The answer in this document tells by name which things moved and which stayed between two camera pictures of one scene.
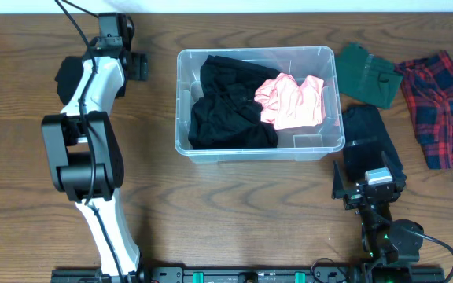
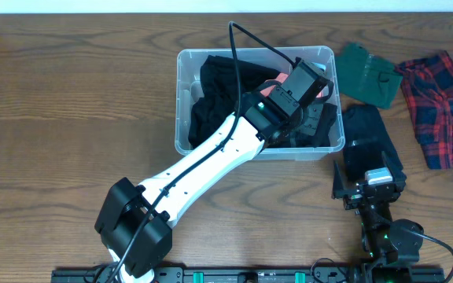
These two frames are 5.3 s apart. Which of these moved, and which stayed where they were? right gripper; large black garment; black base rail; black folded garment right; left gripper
Moved: left gripper
Stayed: black folded garment right; large black garment; black base rail; right gripper
